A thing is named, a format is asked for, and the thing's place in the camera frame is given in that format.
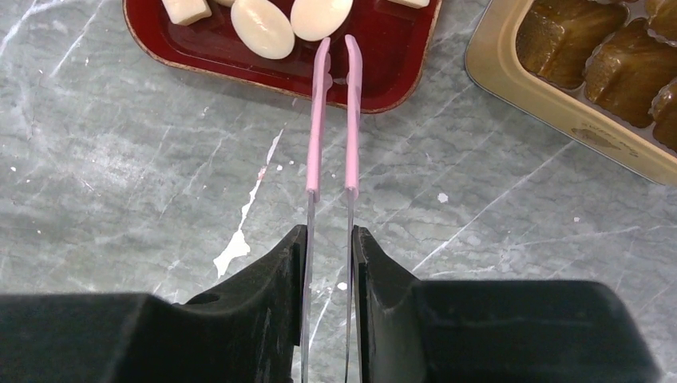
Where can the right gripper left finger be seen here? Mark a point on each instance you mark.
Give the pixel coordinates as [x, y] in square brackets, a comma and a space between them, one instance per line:
[244, 329]

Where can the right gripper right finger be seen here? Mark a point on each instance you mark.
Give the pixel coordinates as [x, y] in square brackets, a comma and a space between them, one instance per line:
[422, 330]

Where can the oval white chocolate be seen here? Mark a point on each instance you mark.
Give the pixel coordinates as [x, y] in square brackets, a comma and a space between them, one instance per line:
[314, 20]
[263, 28]

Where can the gold chocolate box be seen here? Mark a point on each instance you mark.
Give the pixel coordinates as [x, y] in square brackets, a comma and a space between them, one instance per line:
[602, 72]

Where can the square white chocolate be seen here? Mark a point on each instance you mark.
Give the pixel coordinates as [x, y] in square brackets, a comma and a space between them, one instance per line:
[415, 4]

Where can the rectangular white chocolate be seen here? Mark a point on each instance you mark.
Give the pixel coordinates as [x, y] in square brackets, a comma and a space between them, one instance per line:
[186, 12]

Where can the red rectangular tray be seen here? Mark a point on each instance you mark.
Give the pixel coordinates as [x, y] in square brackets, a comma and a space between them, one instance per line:
[393, 39]

